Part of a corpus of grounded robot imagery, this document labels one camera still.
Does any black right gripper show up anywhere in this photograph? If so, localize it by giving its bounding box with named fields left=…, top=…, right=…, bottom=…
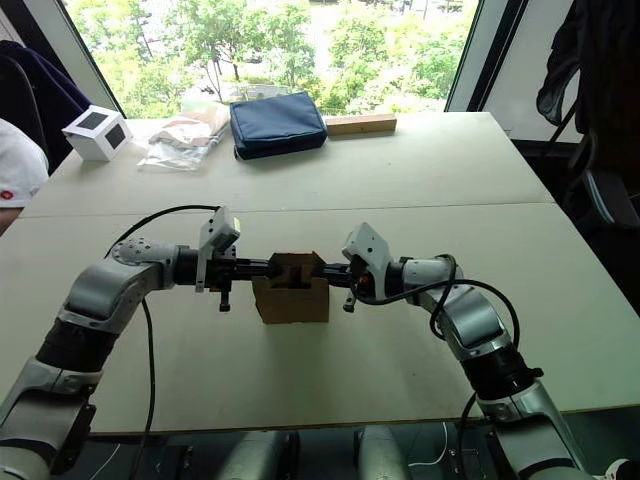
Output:
left=319, top=255, right=376, bottom=313

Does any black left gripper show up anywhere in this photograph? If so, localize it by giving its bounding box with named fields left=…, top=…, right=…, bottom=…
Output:
left=204, top=244, right=276, bottom=312

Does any small brown cardboard box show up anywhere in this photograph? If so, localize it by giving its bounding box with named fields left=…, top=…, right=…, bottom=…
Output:
left=251, top=250, right=331, bottom=325

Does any navy blue fabric pouch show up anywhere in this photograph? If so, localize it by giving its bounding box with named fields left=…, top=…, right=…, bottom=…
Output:
left=229, top=91, right=329, bottom=162

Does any clear plastic bag with beige contents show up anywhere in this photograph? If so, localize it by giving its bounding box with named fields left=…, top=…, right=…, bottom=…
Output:
left=136, top=97, right=232, bottom=173

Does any light wooden block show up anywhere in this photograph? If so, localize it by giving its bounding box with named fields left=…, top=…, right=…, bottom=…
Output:
left=325, top=113, right=398, bottom=138

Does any white cube with dark squares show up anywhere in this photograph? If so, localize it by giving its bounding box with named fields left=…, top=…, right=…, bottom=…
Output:
left=61, top=105, right=133, bottom=163

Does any person in white shirt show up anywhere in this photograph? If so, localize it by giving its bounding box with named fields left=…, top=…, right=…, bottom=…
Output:
left=0, top=117, right=51, bottom=237

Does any dark chair with jacket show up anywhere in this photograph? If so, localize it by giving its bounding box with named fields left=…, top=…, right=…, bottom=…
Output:
left=0, top=39, right=94, bottom=176

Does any dark chair with blue stripe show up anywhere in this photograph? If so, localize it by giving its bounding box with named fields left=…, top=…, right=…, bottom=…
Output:
left=558, top=128, right=640, bottom=232

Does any black hanging jacket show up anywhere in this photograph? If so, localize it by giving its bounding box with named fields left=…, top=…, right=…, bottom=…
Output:
left=536, top=0, right=640, bottom=137

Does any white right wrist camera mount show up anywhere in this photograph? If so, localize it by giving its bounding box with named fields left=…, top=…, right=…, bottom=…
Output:
left=341, top=222, right=392, bottom=302

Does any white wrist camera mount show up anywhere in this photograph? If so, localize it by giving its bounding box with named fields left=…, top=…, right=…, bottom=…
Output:
left=341, top=222, right=392, bottom=302
left=194, top=205, right=243, bottom=294

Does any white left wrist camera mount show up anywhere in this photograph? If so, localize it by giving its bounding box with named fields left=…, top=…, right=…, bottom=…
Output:
left=194, top=205, right=243, bottom=294

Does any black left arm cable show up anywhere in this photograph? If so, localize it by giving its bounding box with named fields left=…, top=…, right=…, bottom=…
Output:
left=104, top=203, right=222, bottom=480

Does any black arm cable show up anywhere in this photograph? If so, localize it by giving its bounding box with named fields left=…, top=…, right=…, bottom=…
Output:
left=104, top=203, right=222, bottom=480
left=349, top=253, right=522, bottom=352

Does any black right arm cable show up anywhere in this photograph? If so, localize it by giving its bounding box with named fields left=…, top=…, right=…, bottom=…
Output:
left=349, top=253, right=522, bottom=352

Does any thin white wire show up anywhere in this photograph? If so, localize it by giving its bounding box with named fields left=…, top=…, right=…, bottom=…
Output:
left=408, top=422, right=452, bottom=469

